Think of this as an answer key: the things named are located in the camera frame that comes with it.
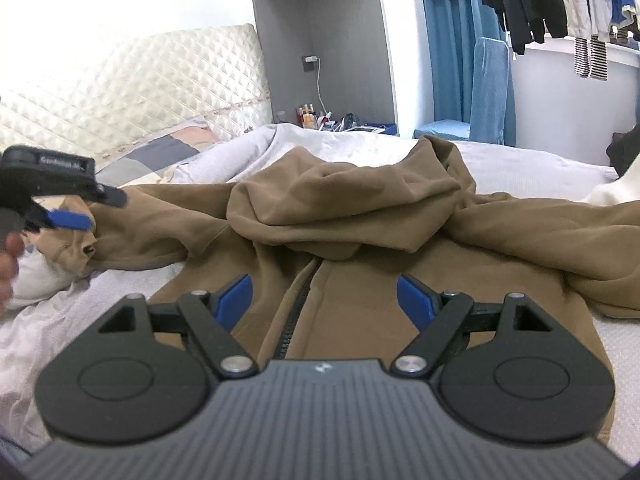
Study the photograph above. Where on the chair with blue cover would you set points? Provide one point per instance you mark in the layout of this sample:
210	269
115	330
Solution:
487	90

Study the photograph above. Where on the blue curtain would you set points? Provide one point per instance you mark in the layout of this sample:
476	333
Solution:
450	60

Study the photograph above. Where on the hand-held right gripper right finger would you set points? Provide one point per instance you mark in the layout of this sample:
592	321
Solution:
415	300

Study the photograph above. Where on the hanging black jacket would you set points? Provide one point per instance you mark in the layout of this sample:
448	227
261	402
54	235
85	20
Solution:
520	0

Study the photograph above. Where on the white wall charger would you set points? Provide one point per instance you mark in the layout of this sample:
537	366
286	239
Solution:
310	62

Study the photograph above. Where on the patchwork pillow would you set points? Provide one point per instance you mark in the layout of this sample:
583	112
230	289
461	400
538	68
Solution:
165	152

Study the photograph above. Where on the grey wall cabinet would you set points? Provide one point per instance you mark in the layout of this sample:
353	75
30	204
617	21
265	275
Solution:
340	35

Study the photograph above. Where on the white jacket with striped sleeves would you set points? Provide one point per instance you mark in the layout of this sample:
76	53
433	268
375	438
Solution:
580	5

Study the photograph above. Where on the person's left hand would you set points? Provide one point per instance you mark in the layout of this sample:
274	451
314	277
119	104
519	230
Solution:
9	270

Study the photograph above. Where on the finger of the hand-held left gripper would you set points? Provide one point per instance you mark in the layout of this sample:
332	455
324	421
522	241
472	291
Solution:
114	196
67	220

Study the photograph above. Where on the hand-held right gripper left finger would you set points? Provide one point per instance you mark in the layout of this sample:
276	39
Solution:
235	297

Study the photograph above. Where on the row of small bottles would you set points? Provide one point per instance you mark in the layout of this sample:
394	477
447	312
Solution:
310	117

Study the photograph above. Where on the brown zip hoodie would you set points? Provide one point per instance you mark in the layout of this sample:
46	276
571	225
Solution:
350	200

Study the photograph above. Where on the black cloth pile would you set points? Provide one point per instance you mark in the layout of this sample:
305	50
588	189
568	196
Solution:
627	152

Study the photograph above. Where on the cream quilted headboard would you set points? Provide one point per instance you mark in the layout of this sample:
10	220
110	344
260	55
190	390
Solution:
150	85

